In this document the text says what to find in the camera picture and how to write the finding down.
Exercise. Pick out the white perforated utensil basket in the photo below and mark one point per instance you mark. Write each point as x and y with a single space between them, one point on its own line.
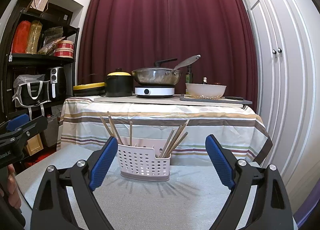
141 163

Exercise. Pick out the dark cutting board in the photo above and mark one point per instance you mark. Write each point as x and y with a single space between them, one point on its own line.
220 100

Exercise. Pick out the white cabinet doors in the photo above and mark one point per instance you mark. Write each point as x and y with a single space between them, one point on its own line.
286 34

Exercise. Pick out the gold package on shelf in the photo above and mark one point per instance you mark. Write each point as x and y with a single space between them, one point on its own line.
33 37

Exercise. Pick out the black white tote bag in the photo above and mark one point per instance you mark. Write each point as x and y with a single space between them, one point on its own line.
31 91

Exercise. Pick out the black pot yellow lid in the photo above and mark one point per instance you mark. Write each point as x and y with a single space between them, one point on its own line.
118 84

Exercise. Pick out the red striped round tins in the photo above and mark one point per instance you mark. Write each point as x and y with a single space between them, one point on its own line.
65 49

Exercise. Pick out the person left hand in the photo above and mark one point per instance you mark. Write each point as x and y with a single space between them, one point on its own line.
13 196

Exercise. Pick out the wooden framed board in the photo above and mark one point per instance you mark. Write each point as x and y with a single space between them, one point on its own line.
34 145

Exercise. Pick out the cardboard box on shelf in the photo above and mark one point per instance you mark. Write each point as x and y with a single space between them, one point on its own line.
40 5

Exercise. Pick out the red package on shelf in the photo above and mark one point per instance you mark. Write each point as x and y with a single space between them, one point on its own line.
19 44

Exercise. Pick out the white induction cooker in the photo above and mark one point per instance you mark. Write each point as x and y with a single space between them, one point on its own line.
153 92

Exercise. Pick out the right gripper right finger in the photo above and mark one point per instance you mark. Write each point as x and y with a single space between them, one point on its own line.
271 207

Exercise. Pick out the steel frying pan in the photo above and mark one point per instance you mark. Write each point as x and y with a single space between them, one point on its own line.
161 75

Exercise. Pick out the black air fryer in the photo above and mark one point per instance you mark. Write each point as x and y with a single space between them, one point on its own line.
58 84

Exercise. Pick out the striped tablecloth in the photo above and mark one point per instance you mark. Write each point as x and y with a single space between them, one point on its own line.
236 127

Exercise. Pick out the olive oil bottle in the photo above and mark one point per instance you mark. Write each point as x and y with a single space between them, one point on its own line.
189 75

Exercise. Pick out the dark red curtain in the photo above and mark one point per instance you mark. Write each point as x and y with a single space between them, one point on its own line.
133 34

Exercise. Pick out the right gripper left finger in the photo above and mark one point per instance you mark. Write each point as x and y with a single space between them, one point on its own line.
52 208

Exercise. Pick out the black shelf unit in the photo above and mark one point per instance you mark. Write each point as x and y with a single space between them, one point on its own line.
56 26

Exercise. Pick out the white mixing bowl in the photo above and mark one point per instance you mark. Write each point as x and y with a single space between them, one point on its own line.
207 91

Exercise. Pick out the wooden chopstick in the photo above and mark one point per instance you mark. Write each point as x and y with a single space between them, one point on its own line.
184 125
106 126
166 143
114 127
174 138
175 145
131 131

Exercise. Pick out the yellow black flat grill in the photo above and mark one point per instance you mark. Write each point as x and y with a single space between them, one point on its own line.
91 89

